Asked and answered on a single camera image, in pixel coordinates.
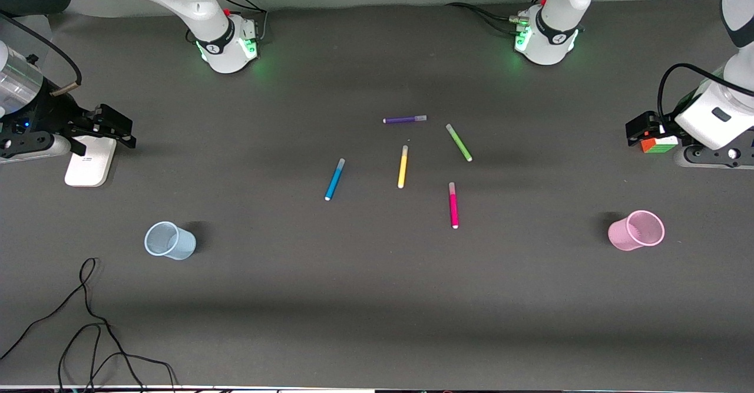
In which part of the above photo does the blue marker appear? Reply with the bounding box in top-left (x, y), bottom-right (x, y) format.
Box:
top-left (324, 157), bottom-right (346, 202)

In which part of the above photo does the translucent blue cup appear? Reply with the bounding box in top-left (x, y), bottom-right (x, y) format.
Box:
top-left (144, 221), bottom-right (197, 261)

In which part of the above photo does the green marker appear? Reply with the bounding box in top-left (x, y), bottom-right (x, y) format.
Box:
top-left (445, 123), bottom-right (474, 163)

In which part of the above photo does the translucent pink cup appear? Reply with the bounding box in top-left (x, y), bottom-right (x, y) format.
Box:
top-left (607, 209), bottom-right (666, 252)

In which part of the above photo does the white flat rounded pad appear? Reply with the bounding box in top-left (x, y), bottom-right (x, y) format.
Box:
top-left (64, 136), bottom-right (117, 188)

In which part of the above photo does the thin black loose cable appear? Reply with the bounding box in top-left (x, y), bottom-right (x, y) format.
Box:
top-left (57, 322), bottom-right (178, 392)
top-left (0, 257), bottom-right (145, 392)

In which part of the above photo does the multicoloured puzzle cube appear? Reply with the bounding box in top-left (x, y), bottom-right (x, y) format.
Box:
top-left (641, 136), bottom-right (679, 154)

